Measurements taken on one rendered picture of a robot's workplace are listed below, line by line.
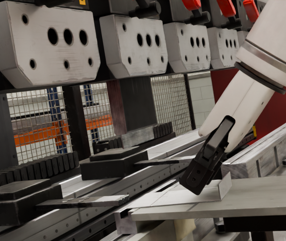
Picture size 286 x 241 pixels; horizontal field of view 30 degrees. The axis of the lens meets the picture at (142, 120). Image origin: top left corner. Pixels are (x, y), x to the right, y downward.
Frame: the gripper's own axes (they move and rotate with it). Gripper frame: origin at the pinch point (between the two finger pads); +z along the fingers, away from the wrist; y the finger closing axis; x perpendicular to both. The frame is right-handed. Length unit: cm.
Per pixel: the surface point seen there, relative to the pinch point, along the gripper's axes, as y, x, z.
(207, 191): -1.5, 2.0, 2.0
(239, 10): -52, -16, -22
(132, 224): 5.7, -3.6, 9.4
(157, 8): 4.6, -15.2, -16.4
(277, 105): -219, -2, 10
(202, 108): -821, -121, 145
